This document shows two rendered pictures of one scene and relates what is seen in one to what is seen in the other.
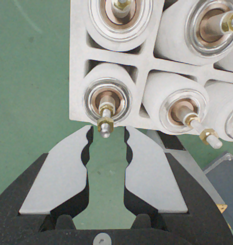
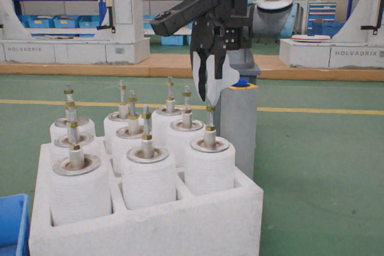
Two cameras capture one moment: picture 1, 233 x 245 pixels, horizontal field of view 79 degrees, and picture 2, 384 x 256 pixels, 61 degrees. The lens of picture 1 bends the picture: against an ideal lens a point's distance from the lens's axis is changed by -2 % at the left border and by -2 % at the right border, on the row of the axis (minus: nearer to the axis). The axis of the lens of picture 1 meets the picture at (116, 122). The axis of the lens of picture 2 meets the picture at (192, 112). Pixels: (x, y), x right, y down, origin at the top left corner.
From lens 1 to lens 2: 0.54 m
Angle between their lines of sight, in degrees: 60
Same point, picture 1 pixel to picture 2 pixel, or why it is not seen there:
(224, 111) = (172, 118)
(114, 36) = (166, 150)
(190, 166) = (224, 120)
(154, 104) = (192, 135)
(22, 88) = not seen: outside the picture
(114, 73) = (187, 148)
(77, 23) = (168, 206)
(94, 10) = (157, 159)
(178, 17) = (138, 142)
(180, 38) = not seen: hidden behind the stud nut
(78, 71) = (208, 196)
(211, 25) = (135, 128)
